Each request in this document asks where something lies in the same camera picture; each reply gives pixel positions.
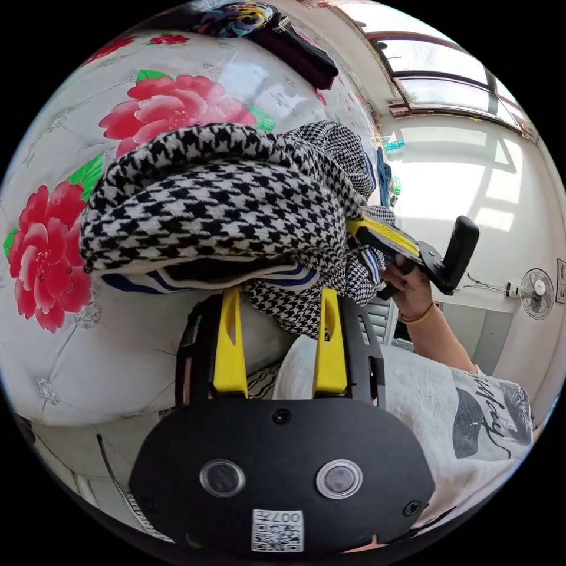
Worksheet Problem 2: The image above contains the wall fan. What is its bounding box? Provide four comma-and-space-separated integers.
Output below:
518, 266, 556, 320

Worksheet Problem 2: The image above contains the person's right hand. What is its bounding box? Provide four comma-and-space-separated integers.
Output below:
381, 258, 436, 324

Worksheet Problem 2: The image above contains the black white checkered jacket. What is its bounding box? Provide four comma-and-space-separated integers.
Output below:
78, 120, 400, 341

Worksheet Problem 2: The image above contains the pile of clothes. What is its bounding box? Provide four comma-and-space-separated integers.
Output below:
187, 0, 340, 91

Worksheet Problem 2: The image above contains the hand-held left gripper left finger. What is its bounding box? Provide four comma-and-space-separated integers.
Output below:
213, 289, 249, 397

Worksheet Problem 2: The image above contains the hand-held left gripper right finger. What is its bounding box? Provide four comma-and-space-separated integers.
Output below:
311, 287, 351, 399

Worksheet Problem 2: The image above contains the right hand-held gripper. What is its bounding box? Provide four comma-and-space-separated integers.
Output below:
346, 216, 457, 302

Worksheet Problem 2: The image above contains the person's right forearm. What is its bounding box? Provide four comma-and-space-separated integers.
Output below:
400, 304, 479, 377

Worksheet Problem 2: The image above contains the bed with floral sheet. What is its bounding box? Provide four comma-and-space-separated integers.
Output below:
0, 25, 386, 545

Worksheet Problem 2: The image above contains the window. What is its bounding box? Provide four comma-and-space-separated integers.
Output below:
364, 29, 542, 136

